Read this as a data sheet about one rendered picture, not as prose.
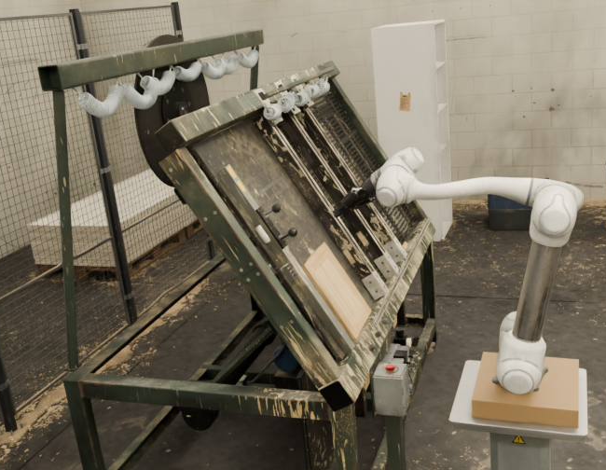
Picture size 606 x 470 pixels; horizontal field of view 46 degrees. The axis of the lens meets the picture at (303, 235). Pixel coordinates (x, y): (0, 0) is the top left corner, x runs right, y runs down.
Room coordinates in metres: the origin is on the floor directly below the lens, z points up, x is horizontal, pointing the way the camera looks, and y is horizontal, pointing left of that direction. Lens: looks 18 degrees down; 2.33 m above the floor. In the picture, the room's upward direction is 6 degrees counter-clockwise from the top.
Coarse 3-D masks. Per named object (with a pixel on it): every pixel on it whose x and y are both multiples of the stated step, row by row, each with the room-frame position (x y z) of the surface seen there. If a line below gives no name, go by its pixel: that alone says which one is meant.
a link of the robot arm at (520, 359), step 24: (552, 192) 2.30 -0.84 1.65; (552, 216) 2.22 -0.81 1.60; (552, 240) 2.26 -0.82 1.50; (528, 264) 2.33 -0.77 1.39; (552, 264) 2.28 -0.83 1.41; (528, 288) 2.31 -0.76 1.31; (552, 288) 2.31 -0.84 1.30; (528, 312) 2.31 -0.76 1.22; (504, 336) 2.38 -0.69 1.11; (528, 336) 2.31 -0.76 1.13; (504, 360) 2.31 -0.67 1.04; (528, 360) 2.28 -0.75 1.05; (504, 384) 2.27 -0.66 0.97; (528, 384) 2.24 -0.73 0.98
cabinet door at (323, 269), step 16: (320, 256) 3.15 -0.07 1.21; (320, 272) 3.06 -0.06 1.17; (336, 272) 3.18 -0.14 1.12; (320, 288) 2.96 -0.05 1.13; (336, 288) 3.08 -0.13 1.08; (352, 288) 3.20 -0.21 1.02; (336, 304) 2.98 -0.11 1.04; (352, 304) 3.11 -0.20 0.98; (352, 320) 3.01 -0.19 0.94; (352, 336) 2.92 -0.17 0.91
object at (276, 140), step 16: (256, 96) 3.49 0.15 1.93; (288, 96) 3.49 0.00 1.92; (272, 112) 3.51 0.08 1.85; (272, 128) 3.49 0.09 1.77; (272, 144) 3.50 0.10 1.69; (288, 144) 3.52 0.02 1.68; (288, 160) 3.47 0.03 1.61; (304, 176) 3.45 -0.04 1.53; (304, 192) 3.45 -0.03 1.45; (320, 192) 3.46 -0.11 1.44; (320, 208) 3.42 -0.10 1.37; (336, 224) 3.40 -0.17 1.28; (336, 240) 3.40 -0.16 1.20; (352, 240) 3.41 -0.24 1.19; (352, 256) 3.38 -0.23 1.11; (368, 272) 3.35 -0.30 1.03; (368, 288) 3.35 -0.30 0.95; (384, 288) 3.34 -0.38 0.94
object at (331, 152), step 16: (320, 80) 3.97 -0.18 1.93; (304, 112) 3.98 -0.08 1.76; (304, 128) 3.98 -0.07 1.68; (320, 128) 3.99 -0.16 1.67; (320, 144) 3.96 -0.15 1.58; (336, 160) 3.93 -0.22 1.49; (352, 176) 3.94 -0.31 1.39; (368, 208) 3.87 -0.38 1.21; (384, 224) 3.88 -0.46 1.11; (384, 240) 3.84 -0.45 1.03; (400, 256) 3.81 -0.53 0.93
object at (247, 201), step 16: (224, 176) 2.96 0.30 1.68; (240, 192) 2.94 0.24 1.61; (256, 208) 2.94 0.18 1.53; (256, 224) 2.92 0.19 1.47; (272, 240) 2.89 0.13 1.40; (288, 256) 2.88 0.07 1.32; (304, 272) 2.90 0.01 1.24; (304, 288) 2.85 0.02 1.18; (320, 304) 2.83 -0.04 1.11; (336, 320) 2.85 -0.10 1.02; (336, 336) 2.81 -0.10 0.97
